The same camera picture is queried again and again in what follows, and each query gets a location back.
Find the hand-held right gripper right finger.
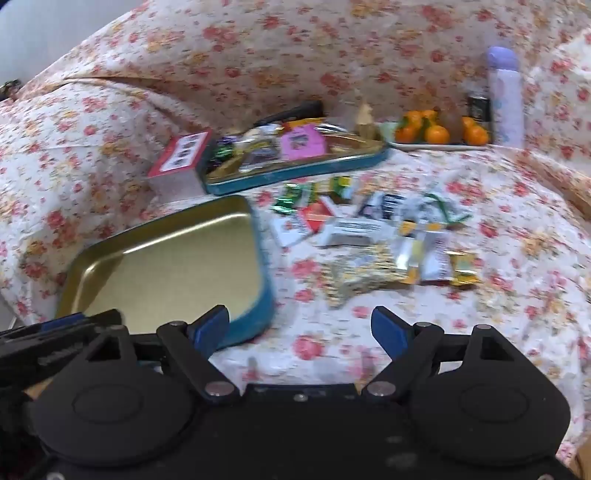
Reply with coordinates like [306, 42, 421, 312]
[362, 305, 515, 398]

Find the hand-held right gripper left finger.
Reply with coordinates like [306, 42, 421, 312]
[88, 305, 241, 399]

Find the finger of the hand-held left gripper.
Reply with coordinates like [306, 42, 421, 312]
[39, 309, 123, 333]

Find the speckled clear snack packet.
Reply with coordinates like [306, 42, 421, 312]
[322, 246, 399, 308]

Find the gold tin tray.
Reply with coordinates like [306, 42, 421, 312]
[54, 194, 277, 352]

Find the white grey snack packet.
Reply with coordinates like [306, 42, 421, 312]
[322, 218, 385, 248]

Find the blue white dried fruit packet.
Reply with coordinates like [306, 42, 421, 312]
[357, 193, 408, 221]

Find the red and white snack packet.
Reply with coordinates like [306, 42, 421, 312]
[271, 198, 335, 247]

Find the teal tin tray with snacks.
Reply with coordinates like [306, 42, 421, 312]
[203, 120, 390, 196]

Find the gold wrapped candy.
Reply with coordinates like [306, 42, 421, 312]
[449, 250, 482, 288]

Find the green white crumpled packet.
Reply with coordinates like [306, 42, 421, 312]
[406, 193, 472, 228]

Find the red and white box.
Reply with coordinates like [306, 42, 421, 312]
[148, 130, 214, 204]

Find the dark clear snack packet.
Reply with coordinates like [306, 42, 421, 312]
[238, 138, 279, 174]

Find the pale fruit plate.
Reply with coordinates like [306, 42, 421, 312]
[385, 121, 491, 151]

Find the pink snack packet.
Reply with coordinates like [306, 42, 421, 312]
[281, 127, 327, 161]

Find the beige paper wrapper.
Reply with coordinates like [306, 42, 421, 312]
[355, 98, 382, 140]

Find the brown kiwi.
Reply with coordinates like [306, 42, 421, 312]
[438, 107, 465, 143]

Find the orange snack packet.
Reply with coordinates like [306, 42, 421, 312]
[283, 117, 325, 133]

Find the black remote control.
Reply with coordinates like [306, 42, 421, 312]
[255, 101, 325, 128]

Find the dark drink can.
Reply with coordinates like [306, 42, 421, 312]
[467, 92, 491, 128]

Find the purple white water bottle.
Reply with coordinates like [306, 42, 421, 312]
[485, 45, 526, 149]

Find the floral pillow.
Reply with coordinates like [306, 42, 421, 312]
[526, 32, 591, 162]

